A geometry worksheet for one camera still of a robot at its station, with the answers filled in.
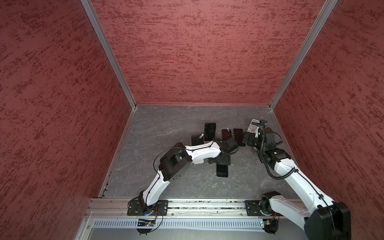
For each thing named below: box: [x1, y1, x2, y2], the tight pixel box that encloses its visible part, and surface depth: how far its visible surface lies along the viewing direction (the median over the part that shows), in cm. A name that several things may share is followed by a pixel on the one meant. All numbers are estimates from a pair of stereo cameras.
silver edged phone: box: [221, 129, 232, 141], surface depth 105 cm
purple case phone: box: [216, 163, 229, 178], surface depth 88 cm
